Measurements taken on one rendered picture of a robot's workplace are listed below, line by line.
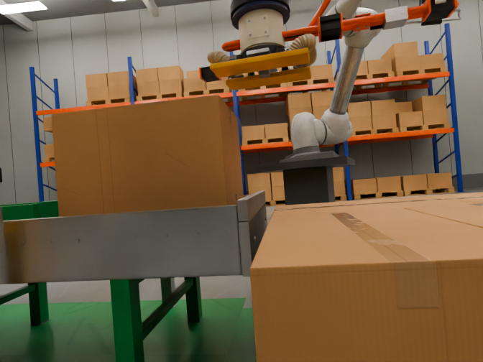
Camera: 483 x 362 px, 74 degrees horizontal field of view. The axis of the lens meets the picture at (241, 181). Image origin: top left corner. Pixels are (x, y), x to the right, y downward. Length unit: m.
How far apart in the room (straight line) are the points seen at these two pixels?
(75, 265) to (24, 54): 11.89
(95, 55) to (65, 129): 10.35
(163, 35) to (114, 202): 10.03
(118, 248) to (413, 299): 0.78
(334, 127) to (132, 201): 1.30
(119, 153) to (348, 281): 0.90
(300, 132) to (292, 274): 1.55
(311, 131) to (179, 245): 1.23
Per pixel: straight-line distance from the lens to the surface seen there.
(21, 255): 1.20
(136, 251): 0.99
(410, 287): 0.47
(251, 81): 1.36
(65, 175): 1.28
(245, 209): 0.88
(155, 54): 10.91
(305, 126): 1.95
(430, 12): 1.34
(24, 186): 12.18
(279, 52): 1.16
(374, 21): 1.36
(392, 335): 0.48
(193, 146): 1.07
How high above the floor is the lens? 0.66
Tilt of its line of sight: level
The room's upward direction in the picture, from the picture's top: 4 degrees counter-clockwise
